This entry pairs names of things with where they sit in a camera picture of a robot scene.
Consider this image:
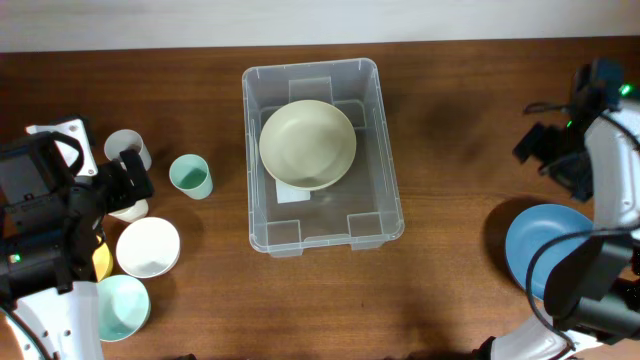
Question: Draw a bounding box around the cream plastic cup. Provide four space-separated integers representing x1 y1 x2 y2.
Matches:
110 199 149 223

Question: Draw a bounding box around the grey plastic cup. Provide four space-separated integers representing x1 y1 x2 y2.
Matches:
104 129 152 171

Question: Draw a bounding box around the blue large bowl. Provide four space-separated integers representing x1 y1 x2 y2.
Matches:
505 204 593 300

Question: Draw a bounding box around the white label in container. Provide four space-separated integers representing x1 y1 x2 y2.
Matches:
275 180 311 204

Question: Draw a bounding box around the mint green small bowl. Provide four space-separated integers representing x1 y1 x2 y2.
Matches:
97 275 151 342

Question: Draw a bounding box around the yellow small bowl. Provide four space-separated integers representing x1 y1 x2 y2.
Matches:
92 242 114 282

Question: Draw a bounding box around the mint green plastic cup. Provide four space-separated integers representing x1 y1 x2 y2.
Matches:
169 154 214 200

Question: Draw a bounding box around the pale yellow large bowl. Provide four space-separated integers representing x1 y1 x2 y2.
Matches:
259 100 357 191

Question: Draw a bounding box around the clear plastic storage container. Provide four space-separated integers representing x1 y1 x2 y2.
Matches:
242 58 405 257

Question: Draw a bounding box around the white small bowl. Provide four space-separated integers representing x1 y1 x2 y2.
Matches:
116 217 181 279

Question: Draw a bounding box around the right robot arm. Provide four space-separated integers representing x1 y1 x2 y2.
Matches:
472 58 639 359

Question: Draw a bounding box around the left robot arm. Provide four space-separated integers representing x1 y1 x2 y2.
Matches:
1 132 154 359

